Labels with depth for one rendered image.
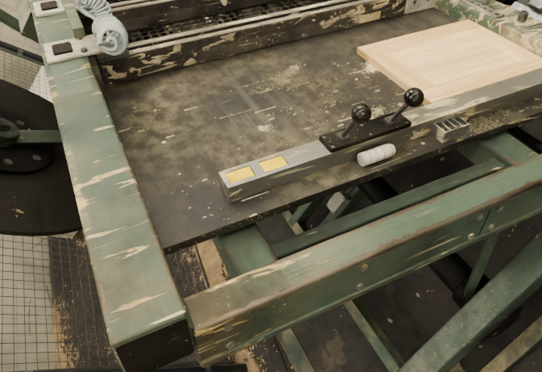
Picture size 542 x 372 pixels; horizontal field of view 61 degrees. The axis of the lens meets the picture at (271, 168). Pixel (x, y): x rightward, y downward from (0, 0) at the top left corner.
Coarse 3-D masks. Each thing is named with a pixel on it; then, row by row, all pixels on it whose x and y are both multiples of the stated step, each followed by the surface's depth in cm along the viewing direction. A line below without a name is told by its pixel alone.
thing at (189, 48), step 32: (96, 0) 108; (352, 0) 142; (384, 0) 142; (416, 0) 148; (192, 32) 125; (224, 32) 125; (256, 32) 129; (288, 32) 134; (320, 32) 139; (128, 64) 118; (160, 64) 122; (192, 64) 126
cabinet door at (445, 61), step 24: (456, 24) 139; (360, 48) 129; (384, 48) 128; (408, 48) 129; (432, 48) 129; (456, 48) 129; (480, 48) 128; (504, 48) 128; (384, 72) 121; (408, 72) 119; (432, 72) 119; (456, 72) 119; (480, 72) 118; (504, 72) 118; (528, 72) 118; (432, 96) 110
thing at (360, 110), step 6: (354, 108) 84; (360, 108) 83; (366, 108) 83; (354, 114) 83; (360, 114) 83; (366, 114) 83; (354, 120) 84; (360, 120) 83; (366, 120) 83; (348, 126) 89; (342, 132) 92; (336, 138) 93; (342, 138) 93; (348, 138) 94
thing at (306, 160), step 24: (456, 96) 106; (480, 96) 106; (504, 96) 107; (528, 96) 111; (432, 120) 100; (312, 144) 94; (360, 144) 94; (240, 168) 89; (288, 168) 89; (312, 168) 92; (240, 192) 87
